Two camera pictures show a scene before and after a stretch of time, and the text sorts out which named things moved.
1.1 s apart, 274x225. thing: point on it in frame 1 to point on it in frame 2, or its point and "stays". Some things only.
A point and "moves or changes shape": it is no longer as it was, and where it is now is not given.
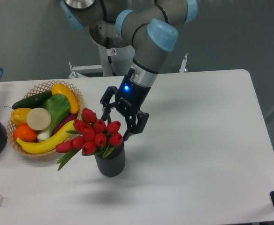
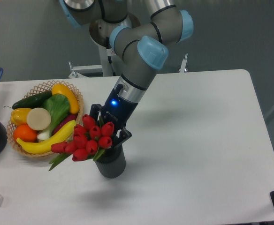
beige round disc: x=38 y=118 stays
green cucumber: x=34 y=101 stays
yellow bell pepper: x=19 y=116 stays
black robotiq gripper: x=130 y=96 to x=118 y=107
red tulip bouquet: x=92 y=136 moves or changes shape
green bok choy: x=58 y=106 stays
